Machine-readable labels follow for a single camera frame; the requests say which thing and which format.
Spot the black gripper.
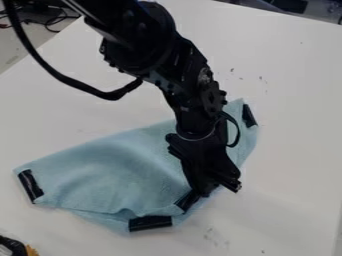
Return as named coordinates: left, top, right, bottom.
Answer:
left=164, top=123, right=245, bottom=198

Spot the light blue cloth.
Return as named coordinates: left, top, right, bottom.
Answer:
left=12, top=97, right=261, bottom=234

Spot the black and yellow tool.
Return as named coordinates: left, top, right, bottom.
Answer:
left=0, top=234, right=41, bottom=256

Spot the thick black cable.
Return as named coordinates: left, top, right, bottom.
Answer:
left=2, top=0, right=145, bottom=102

